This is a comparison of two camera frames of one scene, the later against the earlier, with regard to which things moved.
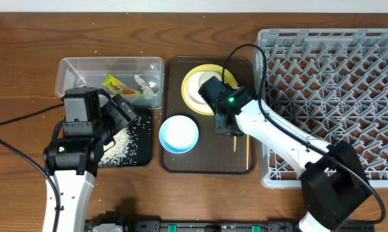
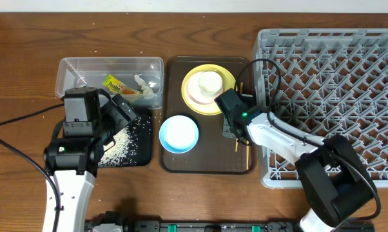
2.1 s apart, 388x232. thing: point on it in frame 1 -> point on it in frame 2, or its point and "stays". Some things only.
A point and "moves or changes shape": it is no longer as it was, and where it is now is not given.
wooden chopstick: (234, 143) moves or changes shape
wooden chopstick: (247, 151) stays
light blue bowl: (178, 134) stays
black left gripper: (120, 120) stays
